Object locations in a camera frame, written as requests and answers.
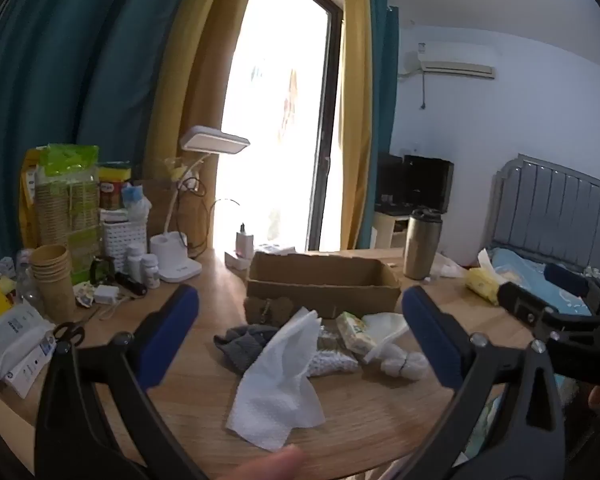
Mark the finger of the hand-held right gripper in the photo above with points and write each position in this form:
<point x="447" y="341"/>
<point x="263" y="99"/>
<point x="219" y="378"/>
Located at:
<point x="565" y="276"/>
<point x="522" y="307"/>

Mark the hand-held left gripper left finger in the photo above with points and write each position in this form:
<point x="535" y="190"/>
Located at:
<point x="172" y="330"/>

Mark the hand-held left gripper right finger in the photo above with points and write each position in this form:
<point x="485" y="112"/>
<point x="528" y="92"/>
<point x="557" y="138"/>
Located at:
<point x="430" y="340"/>

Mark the white cloth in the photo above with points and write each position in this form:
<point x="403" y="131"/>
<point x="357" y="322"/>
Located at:
<point x="385" y="325"/>

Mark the grey sock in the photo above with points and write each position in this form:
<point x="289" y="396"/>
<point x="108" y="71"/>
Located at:
<point x="240" y="347"/>

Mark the clear bubble wrap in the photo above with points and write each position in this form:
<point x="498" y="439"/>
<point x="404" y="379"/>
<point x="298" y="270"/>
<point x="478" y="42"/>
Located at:
<point x="330" y="362"/>

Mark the cardboard box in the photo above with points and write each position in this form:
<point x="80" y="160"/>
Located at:
<point x="320" y="300"/>

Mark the white paper towel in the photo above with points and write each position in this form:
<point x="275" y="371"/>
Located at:
<point x="275" y="390"/>

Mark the brown soft pouch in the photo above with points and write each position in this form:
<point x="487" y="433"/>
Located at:
<point x="260" y="310"/>

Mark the person's left hand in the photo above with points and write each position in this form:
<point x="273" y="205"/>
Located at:
<point x="275" y="462"/>

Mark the white rolled socks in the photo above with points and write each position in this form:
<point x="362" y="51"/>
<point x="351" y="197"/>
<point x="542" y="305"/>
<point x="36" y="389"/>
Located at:
<point x="402" y="362"/>

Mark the light blue bedding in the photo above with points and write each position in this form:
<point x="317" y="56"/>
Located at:
<point x="520" y="265"/>

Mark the yellow tissue pack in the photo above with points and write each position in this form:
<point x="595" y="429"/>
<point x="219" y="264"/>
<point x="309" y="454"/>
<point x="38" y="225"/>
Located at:
<point x="482" y="285"/>

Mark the black flashlight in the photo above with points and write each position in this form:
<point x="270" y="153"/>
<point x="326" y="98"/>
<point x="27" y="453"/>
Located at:
<point x="132" y="285"/>

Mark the white pill bottle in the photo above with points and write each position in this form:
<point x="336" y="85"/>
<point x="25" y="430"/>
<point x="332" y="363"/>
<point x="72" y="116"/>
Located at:
<point x="151" y="270"/>
<point x="135" y="262"/>

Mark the grey bed headboard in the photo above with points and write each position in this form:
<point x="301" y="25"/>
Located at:
<point x="550" y="210"/>

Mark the clear plastic bag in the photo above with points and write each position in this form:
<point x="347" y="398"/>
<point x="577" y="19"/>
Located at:
<point x="447" y="267"/>

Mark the green white tissue packet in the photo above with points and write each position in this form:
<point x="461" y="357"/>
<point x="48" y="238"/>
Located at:
<point x="355" y="332"/>

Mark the small white adapter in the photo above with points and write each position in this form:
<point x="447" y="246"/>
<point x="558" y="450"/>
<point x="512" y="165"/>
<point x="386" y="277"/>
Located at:
<point x="106" y="294"/>

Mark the stainless steel tumbler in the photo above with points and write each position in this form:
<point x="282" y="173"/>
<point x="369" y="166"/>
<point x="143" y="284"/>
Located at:
<point x="421" y="250"/>

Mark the small printed pouch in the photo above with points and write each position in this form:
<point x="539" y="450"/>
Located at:
<point x="85" y="296"/>

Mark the black wrist band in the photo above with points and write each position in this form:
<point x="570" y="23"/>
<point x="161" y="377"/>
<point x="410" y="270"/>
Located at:
<point x="100" y="267"/>

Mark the black scissors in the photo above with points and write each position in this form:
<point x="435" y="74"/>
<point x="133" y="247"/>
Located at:
<point x="70" y="332"/>

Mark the white perforated basket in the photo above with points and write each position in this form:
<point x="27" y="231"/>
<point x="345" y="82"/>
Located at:
<point x="122" y="240"/>

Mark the white charger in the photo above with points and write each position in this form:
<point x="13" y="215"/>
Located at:
<point x="245" y="242"/>

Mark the white cabinet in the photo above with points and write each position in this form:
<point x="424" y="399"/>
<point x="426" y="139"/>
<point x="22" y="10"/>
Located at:
<point x="387" y="227"/>

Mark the stack of brown paper cups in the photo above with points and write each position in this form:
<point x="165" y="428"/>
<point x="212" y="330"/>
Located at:
<point x="52" y="285"/>

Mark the blue and white plastic bag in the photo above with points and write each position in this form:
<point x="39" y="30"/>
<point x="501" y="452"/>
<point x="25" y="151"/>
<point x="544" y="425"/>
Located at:
<point x="136" y="202"/>

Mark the white printed packet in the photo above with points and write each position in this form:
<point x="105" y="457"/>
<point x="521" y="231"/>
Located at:
<point x="10" y="325"/>
<point x="25" y="365"/>

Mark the jar with yellow lid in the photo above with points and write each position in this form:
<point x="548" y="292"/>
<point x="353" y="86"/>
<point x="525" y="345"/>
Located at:
<point x="114" y="190"/>

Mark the clear plastic bottle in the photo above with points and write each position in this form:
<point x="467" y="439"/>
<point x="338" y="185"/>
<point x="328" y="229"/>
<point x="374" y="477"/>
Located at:
<point x="27" y="285"/>

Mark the black electronics box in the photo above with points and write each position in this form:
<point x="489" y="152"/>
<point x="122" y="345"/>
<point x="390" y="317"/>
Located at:
<point x="390" y="180"/>
<point x="427" y="182"/>

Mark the clear bag with yellow toy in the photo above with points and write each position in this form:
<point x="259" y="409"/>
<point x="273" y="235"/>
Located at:
<point x="180" y="167"/>

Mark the green wrapped paper cup pack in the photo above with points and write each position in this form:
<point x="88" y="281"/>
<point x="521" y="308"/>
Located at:
<point x="67" y="200"/>

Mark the white desk lamp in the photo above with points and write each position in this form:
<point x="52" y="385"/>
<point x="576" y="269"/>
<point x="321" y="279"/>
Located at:
<point x="215" y="141"/>

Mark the white air conditioner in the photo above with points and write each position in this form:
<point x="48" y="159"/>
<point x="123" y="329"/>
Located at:
<point x="455" y="57"/>

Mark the wide yellow curtain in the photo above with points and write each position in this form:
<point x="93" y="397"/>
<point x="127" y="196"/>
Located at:
<point x="195" y="85"/>

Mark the narrow teal curtain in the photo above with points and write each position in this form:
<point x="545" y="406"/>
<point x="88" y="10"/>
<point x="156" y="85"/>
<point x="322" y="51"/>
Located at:
<point x="382" y="85"/>

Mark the narrow yellow curtain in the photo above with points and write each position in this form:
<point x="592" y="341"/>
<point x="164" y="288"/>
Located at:
<point x="355" y="85"/>

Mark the wide teal curtain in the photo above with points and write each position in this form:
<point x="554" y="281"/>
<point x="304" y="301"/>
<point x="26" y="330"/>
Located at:
<point x="80" y="60"/>

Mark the glass balcony door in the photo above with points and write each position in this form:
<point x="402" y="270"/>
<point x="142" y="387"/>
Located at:
<point x="280" y="60"/>

